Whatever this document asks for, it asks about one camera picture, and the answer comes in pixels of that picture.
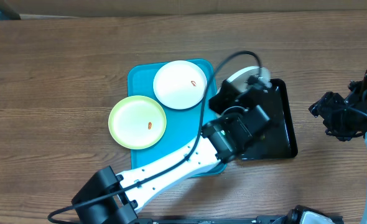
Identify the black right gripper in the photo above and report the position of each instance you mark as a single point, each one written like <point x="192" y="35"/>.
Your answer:
<point x="321" y="107"/>

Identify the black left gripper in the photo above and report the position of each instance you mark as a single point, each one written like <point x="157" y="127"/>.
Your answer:
<point x="224" y="99"/>

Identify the yellow green plate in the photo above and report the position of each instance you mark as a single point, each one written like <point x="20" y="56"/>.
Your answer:
<point x="137" y="122"/>

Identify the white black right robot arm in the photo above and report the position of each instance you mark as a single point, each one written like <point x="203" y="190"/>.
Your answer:
<point x="357" y="109"/>

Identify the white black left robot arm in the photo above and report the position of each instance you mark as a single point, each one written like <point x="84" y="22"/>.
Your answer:
<point x="118" y="198"/>

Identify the black plastic tray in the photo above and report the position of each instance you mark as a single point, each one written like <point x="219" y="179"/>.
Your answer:
<point x="278" y="140"/>

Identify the teal plastic tray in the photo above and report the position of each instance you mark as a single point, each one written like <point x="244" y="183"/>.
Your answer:
<point x="182" y="125"/>

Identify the white plate with red stain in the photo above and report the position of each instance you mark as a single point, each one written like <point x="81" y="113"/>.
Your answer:
<point x="180" y="84"/>

